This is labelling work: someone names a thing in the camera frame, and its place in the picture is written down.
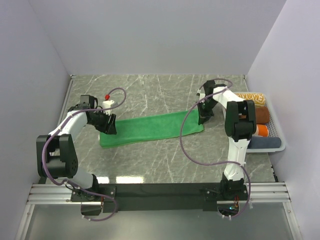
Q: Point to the brown rolled towel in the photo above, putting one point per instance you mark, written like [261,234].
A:
[262,115]

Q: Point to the aluminium rail frame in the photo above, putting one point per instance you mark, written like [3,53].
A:
[196,158]

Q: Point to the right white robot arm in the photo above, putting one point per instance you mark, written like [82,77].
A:
[239,125]

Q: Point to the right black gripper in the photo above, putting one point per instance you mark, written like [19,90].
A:
[203,116]

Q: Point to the dark blue rolled towel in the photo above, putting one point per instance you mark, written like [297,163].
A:
[258,142]

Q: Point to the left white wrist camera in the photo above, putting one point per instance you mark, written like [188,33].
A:
[107,104]

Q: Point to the yellow white rolled towel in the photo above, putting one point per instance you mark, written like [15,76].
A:
[259,99]

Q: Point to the white plastic basket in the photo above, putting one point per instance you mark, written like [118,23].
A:
[274,131]

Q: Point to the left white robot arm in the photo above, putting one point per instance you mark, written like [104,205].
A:
[56,153]

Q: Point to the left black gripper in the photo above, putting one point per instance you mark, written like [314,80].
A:
[108,128]

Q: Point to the orange white rolled towel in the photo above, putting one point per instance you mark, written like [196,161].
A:
[261,130]

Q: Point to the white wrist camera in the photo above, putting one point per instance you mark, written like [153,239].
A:
[107,104]
[200,95]

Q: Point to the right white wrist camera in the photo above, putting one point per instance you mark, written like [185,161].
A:
[200,95]

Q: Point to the green towel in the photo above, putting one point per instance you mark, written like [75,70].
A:
[151,128]

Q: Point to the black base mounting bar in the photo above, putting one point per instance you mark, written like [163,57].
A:
[162,196]

